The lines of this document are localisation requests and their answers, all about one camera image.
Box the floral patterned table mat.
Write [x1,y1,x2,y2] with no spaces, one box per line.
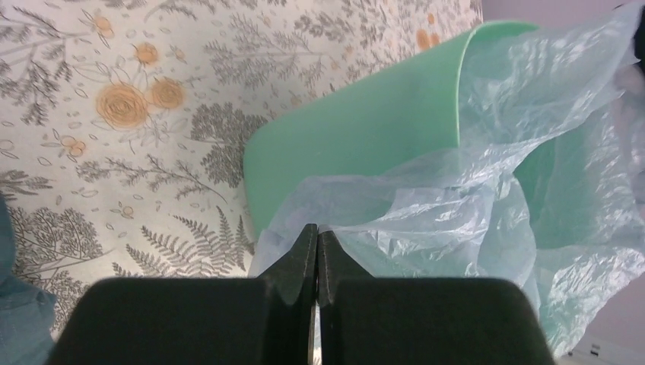
[1,0,483,335]

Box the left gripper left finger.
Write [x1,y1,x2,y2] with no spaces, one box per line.
[48,224,318,364]

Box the light blue plastic trash bag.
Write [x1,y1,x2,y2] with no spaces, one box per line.
[249,2,644,357]

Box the blue-grey cloth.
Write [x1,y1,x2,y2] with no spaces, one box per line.
[1,199,56,364]

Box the green plastic trash bin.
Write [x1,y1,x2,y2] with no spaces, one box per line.
[243,21,535,252]

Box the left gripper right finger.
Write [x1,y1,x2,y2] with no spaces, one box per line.
[317,231,554,364]

